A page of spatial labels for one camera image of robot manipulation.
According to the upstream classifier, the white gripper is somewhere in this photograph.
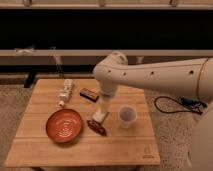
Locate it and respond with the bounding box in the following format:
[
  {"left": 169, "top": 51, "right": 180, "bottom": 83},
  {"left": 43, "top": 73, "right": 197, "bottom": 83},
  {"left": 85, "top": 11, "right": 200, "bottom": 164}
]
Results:
[{"left": 92, "top": 98, "right": 110, "bottom": 123}]

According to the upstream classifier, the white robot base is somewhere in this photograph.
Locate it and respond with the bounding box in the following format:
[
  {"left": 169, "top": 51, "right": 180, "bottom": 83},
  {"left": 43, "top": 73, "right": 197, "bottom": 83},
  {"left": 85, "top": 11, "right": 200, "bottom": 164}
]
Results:
[{"left": 190, "top": 107, "right": 213, "bottom": 171}]

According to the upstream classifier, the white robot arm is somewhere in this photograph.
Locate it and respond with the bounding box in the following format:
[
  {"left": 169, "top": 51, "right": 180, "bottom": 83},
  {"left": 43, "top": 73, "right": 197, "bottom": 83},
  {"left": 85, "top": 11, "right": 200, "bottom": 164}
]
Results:
[{"left": 93, "top": 53, "right": 213, "bottom": 120}]

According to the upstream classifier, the orange ceramic bowl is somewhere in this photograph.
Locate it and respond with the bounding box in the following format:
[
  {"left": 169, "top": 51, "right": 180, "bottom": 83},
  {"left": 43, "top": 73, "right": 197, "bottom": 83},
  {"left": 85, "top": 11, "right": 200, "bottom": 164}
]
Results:
[{"left": 46, "top": 109, "right": 83, "bottom": 143}]

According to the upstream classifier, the brown rectangular block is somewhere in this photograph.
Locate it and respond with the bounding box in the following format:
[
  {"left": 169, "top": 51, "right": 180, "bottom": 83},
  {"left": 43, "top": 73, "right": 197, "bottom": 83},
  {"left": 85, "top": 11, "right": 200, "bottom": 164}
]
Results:
[{"left": 80, "top": 88, "right": 99, "bottom": 102}]

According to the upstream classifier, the translucent plastic cup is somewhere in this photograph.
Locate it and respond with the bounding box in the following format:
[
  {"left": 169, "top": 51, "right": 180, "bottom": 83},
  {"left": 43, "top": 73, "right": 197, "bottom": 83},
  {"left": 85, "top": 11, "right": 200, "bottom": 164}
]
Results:
[{"left": 118, "top": 106, "right": 137, "bottom": 129}]

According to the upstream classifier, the white plastic bottle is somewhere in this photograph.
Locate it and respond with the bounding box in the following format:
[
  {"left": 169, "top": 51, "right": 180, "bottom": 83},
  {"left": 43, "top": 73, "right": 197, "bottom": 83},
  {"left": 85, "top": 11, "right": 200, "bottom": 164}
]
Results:
[{"left": 58, "top": 79, "right": 74, "bottom": 107}]

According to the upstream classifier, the wooden table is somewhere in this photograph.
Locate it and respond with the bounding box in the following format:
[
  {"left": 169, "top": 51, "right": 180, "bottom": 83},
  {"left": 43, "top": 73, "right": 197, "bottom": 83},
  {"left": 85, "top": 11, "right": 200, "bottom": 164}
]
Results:
[{"left": 5, "top": 79, "right": 160, "bottom": 167}]

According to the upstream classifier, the black cable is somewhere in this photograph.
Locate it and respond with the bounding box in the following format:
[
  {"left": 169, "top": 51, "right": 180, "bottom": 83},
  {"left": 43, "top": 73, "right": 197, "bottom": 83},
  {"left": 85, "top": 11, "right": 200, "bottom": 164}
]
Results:
[{"left": 153, "top": 95, "right": 208, "bottom": 116}]

